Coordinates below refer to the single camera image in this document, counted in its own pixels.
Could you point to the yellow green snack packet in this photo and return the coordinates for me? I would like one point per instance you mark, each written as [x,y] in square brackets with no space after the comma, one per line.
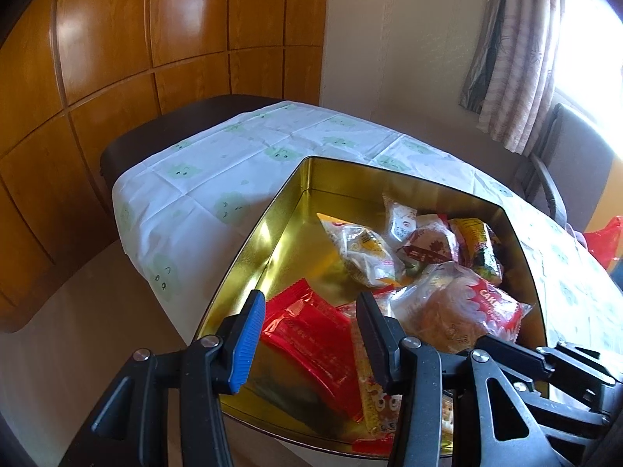
[489,265]

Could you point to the long red snack packet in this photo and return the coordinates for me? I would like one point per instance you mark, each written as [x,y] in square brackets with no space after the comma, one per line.
[311,345]

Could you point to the window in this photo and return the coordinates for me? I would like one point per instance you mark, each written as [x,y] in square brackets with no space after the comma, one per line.
[594,58]

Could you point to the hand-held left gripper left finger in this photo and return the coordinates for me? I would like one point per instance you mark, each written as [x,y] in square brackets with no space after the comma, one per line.
[248,345]

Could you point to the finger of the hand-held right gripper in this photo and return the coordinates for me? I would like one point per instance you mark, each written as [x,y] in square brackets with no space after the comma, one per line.
[559,401]
[574,362]

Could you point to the bread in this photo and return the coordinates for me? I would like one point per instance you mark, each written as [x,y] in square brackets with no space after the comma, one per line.
[452,311]

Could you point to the grey yellow blue chair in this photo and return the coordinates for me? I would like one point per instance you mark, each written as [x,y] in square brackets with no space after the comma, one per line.
[579,155]

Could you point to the white tablecloth green cloud print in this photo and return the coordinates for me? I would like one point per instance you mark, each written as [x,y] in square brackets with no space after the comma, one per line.
[219,170]

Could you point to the red plastic bag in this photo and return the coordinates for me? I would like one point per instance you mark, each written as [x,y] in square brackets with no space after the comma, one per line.
[606,243]

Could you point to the brown red snack packet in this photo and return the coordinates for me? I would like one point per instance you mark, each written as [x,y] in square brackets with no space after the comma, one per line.
[428,245]

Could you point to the clear packet yellow pastry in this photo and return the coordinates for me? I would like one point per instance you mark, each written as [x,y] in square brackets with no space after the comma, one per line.
[365,253]

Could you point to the beige patterned curtain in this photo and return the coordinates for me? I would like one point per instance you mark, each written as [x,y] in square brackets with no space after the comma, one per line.
[516,48]

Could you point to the wooden panel cabinet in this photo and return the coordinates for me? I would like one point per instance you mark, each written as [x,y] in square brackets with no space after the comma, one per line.
[121,34]

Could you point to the brown crispy bar packet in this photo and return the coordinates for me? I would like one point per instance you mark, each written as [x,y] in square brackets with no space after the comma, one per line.
[377,408]

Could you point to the yellow black snack packet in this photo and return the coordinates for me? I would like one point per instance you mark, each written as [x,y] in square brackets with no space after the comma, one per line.
[474,233]

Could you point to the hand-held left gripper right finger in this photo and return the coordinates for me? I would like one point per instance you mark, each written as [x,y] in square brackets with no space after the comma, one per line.
[377,345]

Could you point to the dark brown table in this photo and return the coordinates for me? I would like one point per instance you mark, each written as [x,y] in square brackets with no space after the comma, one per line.
[146,141]

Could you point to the maroon tin box gold interior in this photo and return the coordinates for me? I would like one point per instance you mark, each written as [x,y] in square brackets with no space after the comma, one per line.
[287,233]

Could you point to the white silver snack packet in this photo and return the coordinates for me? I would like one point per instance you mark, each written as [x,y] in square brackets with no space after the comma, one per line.
[401,219]

